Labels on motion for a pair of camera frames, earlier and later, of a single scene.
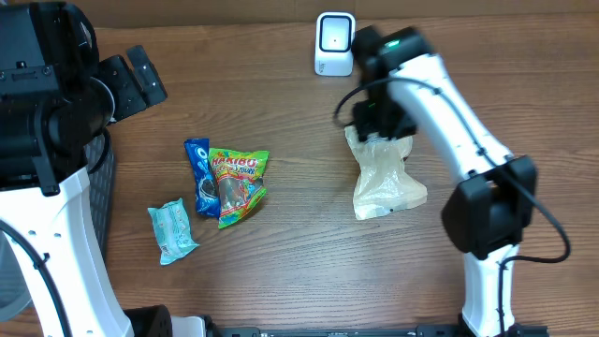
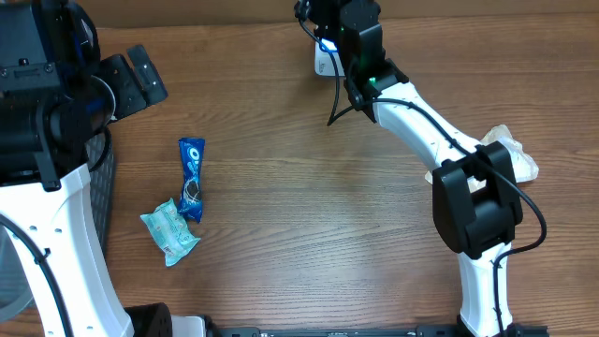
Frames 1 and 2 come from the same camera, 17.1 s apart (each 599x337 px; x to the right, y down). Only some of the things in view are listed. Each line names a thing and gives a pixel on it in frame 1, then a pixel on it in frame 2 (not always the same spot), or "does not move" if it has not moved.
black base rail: (531, 329) does not move
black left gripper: (117, 70) does not move
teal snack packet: (172, 229) does not move
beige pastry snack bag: (382, 186) → (523, 167)
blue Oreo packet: (205, 186) → (192, 156)
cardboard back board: (197, 14) does not move
